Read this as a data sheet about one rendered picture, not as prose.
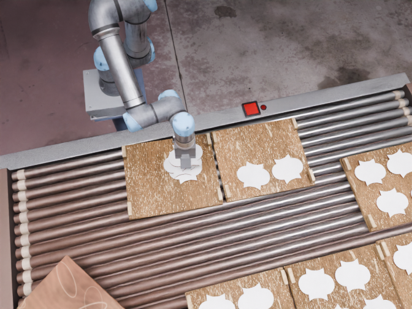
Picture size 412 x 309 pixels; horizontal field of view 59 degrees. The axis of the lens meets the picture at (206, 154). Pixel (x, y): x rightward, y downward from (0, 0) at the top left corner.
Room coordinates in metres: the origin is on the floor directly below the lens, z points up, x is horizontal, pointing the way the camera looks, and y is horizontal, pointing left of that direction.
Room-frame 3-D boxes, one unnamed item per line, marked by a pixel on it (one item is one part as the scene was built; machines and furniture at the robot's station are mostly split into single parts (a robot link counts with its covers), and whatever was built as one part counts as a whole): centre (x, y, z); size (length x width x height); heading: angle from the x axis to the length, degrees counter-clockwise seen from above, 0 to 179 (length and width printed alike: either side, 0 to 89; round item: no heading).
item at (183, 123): (0.59, 0.09, 1.31); 0.09 x 0.08 x 0.11; 30
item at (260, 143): (0.65, -0.26, 0.93); 0.41 x 0.35 x 0.02; 106
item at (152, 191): (0.54, 0.15, 0.93); 0.41 x 0.35 x 0.02; 104
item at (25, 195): (0.69, -0.10, 0.90); 1.95 x 0.05 x 0.05; 108
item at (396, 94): (0.78, -0.06, 0.90); 1.95 x 0.05 x 0.05; 108
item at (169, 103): (0.67, 0.15, 1.31); 0.11 x 0.11 x 0.08; 30
